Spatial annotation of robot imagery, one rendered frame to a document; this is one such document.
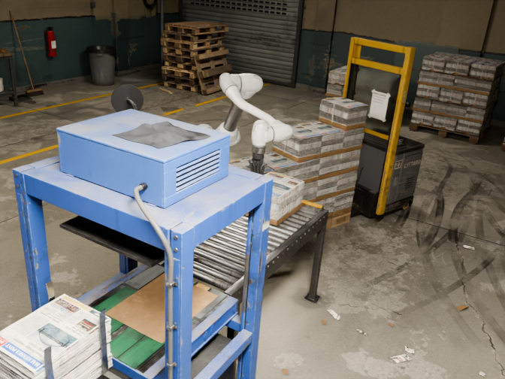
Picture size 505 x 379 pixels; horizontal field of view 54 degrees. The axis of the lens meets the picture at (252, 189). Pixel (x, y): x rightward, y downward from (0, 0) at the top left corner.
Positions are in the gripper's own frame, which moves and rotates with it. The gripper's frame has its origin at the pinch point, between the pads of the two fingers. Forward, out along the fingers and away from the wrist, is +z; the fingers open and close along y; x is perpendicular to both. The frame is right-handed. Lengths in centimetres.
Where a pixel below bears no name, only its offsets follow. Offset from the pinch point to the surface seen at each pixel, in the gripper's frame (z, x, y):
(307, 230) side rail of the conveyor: 35, -21, -33
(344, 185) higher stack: 67, -190, 3
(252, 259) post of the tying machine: 0, 85, -49
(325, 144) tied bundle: 17, -156, 16
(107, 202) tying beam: -41, 143, -15
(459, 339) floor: 113, -75, -142
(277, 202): 15.2, -8.8, -13.1
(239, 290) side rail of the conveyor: 35, 68, -33
